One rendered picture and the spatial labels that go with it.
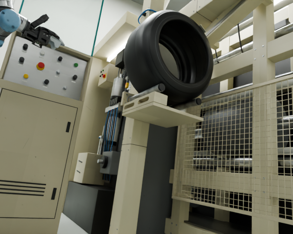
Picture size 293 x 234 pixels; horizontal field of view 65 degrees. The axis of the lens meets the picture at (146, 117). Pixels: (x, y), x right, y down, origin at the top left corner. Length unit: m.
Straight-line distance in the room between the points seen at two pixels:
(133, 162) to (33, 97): 0.78
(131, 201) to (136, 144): 0.36
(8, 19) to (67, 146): 0.90
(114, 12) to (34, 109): 3.29
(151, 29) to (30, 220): 1.33
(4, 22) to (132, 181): 1.08
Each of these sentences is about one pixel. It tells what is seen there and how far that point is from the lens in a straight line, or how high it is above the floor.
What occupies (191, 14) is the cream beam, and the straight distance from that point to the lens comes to 1.94.
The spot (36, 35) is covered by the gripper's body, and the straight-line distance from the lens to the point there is 1.32.
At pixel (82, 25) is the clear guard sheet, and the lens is 2.02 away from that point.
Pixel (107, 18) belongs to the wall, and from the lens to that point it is 4.56.
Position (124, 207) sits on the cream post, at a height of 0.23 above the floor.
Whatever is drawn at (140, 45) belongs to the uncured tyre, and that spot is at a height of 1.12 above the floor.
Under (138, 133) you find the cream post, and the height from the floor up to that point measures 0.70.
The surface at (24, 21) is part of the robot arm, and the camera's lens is 1.30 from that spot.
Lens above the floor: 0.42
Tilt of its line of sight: 15 degrees up
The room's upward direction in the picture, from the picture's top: 7 degrees clockwise
